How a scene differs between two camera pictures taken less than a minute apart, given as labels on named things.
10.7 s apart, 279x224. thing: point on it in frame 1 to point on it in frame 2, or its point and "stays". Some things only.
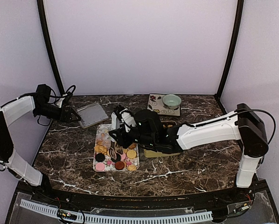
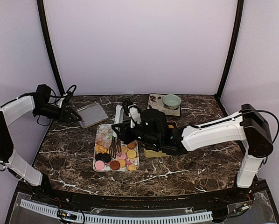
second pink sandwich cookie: x=123 y=156 stays
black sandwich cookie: x=118 y=158 to x=106 y=157
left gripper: x=67 y=117 stays
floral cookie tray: x=110 y=156 stays
